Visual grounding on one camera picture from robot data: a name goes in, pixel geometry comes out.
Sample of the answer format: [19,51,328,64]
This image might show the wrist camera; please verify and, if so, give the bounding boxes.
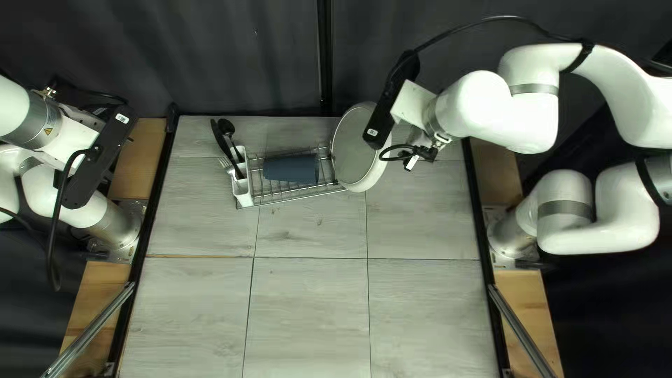
[54,105,138,211]
[362,50,422,151]

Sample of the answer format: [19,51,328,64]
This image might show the dark blue cup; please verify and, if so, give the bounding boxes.
[262,153,320,186]

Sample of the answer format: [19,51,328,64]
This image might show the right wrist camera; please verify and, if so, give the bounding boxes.
[362,50,422,151]

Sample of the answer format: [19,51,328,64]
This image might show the black cable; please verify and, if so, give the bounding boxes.
[46,149,90,292]
[412,15,594,56]

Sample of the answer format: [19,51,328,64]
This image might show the black spoon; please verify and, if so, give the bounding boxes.
[217,119,245,163]

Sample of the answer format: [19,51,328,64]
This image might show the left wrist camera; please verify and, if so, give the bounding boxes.
[54,105,138,211]

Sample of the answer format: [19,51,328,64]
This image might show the wire dish rack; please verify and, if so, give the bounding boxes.
[233,144,348,210]

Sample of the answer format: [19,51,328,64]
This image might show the pale round plate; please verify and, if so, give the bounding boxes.
[331,101,393,193]

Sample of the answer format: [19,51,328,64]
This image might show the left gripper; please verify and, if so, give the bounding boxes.
[39,106,107,170]

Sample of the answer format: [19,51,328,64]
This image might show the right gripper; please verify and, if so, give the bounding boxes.
[391,81,449,149]

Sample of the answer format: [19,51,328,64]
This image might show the white cutlery holder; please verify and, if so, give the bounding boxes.
[228,146,255,208]

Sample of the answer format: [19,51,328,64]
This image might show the black fork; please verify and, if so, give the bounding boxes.
[218,156,247,182]

